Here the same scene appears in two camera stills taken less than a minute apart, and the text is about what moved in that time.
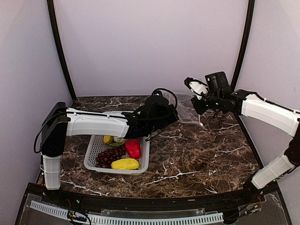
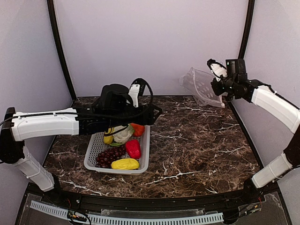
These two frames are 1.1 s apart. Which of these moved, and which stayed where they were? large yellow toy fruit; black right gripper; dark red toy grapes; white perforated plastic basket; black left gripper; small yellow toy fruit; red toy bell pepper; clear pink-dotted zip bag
Moved: clear pink-dotted zip bag; black right gripper; black left gripper
Stayed: red toy bell pepper; small yellow toy fruit; white perforated plastic basket; dark red toy grapes; large yellow toy fruit
